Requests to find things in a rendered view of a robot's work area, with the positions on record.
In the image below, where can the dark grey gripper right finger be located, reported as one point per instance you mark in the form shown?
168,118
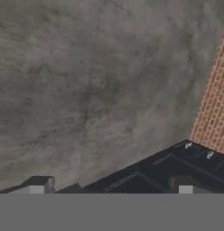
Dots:
184,181

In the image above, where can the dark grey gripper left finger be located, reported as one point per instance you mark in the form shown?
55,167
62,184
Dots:
38,181

